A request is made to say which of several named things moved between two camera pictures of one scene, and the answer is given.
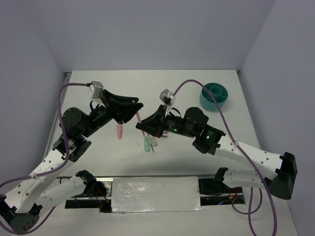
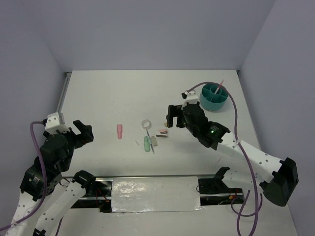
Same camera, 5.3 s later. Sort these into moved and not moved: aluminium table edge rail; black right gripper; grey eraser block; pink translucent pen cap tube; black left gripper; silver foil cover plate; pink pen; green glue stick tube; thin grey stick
Moved: black right gripper; pink pen; black left gripper
Not moved: aluminium table edge rail; grey eraser block; thin grey stick; green glue stick tube; silver foil cover plate; pink translucent pen cap tube
